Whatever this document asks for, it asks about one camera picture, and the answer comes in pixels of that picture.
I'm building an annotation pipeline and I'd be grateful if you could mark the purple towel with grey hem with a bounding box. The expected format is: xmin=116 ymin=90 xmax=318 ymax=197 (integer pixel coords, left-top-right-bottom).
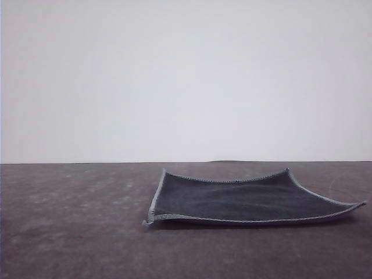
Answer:
xmin=141 ymin=167 xmax=368 ymax=228

